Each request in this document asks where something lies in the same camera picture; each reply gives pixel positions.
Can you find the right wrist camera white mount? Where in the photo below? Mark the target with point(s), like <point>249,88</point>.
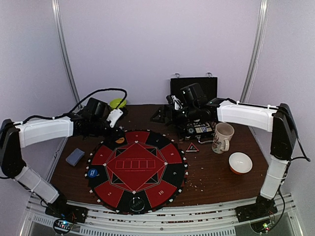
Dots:
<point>175,102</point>

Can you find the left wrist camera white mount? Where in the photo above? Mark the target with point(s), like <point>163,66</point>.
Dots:
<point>114,116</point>

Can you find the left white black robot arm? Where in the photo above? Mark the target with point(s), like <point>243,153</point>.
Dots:
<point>14,136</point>

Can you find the right aluminium frame post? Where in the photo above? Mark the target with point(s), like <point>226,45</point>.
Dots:
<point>257,46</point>

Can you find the lime green plastic bowl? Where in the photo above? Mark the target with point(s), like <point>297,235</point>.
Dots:
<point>117,103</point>

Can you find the blue deck of cards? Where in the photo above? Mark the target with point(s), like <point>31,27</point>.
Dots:
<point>75,157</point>

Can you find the blue yellow card box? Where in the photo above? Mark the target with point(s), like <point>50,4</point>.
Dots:
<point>202,128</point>

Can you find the left aluminium frame post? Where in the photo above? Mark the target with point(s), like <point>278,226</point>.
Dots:
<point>62,42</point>

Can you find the white printed ceramic mug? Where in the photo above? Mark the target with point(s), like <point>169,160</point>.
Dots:
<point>223,135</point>

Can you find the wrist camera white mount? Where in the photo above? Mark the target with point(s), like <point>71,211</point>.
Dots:
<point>175,102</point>
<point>114,116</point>

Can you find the white orange ceramic bowl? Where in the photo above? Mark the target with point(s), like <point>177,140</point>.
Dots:
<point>240,163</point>

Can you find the black red triangular token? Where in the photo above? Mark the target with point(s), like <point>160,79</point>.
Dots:
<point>192,148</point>

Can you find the orange big blind button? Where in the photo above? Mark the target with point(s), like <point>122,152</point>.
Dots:
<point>120,140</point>

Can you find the blue small blind button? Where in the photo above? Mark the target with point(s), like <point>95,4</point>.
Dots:
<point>92,173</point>

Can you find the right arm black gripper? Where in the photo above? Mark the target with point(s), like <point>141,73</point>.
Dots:
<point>170,111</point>

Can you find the aluminium frame post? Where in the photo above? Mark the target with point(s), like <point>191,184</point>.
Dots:
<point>62,42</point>
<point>257,46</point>

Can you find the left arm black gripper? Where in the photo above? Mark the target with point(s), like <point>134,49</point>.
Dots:
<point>114,133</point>

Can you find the round red black poker mat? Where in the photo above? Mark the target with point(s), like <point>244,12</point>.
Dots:
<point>148,165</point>

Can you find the clear round dealer button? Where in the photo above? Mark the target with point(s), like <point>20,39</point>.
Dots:
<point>136,204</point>

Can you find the black poker chip case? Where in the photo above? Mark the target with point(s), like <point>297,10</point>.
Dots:
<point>209,85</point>

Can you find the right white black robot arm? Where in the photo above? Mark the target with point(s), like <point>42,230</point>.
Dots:
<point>277,120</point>

